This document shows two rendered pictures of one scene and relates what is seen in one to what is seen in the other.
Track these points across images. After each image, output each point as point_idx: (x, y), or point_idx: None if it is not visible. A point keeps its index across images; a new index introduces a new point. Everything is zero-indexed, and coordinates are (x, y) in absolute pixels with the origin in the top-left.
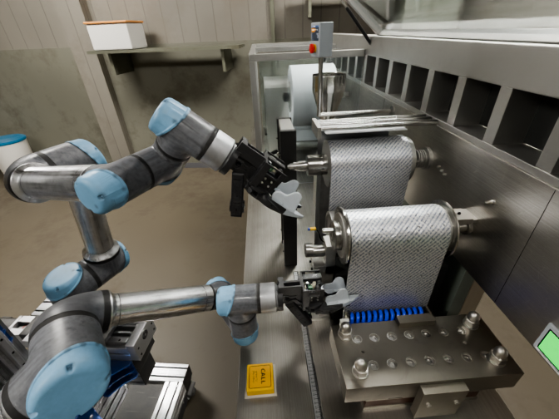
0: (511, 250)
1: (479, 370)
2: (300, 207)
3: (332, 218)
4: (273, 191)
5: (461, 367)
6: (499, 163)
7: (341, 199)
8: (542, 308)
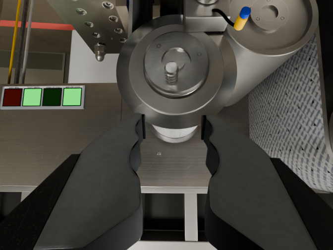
0: None
1: (85, 37)
2: (201, 118)
3: (258, 55)
4: (218, 240)
5: (83, 29)
6: (167, 184)
7: (300, 80)
8: (92, 111)
